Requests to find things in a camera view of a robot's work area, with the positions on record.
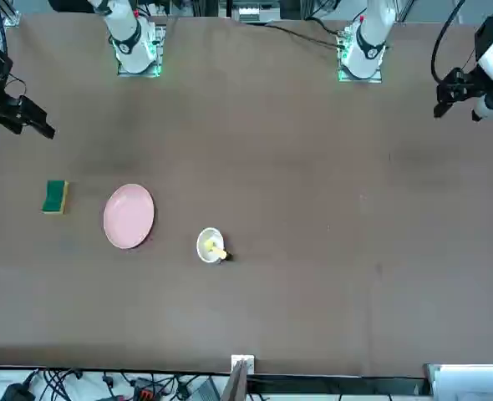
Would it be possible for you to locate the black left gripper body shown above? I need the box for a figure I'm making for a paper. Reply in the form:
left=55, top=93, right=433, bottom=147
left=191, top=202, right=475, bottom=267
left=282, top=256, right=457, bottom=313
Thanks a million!
left=459, top=69, right=488, bottom=104

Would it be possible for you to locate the green and yellow sponge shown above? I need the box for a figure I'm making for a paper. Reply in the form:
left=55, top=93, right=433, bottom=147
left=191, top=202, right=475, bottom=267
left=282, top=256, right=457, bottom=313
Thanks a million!
left=41, top=180, right=71, bottom=216

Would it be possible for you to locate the pink plate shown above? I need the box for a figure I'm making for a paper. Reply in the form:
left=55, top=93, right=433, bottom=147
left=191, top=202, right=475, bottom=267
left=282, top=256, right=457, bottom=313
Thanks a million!
left=102, top=183, right=156, bottom=251

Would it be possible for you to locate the yellow spoon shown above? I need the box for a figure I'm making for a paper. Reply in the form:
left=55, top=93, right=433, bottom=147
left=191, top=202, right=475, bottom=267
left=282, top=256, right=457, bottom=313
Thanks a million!
left=206, top=237, right=229, bottom=259

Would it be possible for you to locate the large black power adapter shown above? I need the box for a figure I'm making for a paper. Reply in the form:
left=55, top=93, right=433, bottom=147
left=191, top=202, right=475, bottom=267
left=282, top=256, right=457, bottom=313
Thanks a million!
left=0, top=381, right=37, bottom=401

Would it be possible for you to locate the white board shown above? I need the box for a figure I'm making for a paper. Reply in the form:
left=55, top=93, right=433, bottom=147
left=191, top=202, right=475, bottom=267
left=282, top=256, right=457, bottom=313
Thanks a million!
left=423, top=363, right=493, bottom=401

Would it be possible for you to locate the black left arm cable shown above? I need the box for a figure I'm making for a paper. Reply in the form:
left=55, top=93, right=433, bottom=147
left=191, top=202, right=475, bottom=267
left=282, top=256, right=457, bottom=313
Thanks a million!
left=430, top=0, right=468, bottom=84

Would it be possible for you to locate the black cable across table edge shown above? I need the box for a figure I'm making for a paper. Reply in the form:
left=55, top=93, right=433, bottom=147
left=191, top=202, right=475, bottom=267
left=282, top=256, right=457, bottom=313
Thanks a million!
left=264, top=23, right=346, bottom=48

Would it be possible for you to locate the white mug with black handle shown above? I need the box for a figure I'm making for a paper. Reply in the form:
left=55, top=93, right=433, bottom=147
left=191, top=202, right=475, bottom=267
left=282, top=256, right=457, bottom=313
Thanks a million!
left=196, top=226, right=235, bottom=266

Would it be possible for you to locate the aluminium camera post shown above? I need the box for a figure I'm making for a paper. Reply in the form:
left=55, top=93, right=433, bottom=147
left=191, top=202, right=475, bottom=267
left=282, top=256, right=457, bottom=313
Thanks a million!
left=222, top=354, right=257, bottom=401

